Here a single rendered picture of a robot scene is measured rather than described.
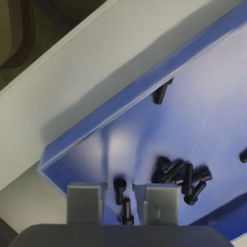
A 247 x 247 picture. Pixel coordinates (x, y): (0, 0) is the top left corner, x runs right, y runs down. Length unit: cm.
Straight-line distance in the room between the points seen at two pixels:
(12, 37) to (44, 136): 31
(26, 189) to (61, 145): 5
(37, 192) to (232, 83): 12
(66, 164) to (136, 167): 4
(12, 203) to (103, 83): 9
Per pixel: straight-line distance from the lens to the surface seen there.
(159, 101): 16
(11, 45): 48
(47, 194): 19
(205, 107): 17
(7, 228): 21
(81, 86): 16
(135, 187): 17
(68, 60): 16
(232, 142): 18
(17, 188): 20
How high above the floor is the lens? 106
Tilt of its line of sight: 64 degrees down
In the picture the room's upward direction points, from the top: 178 degrees clockwise
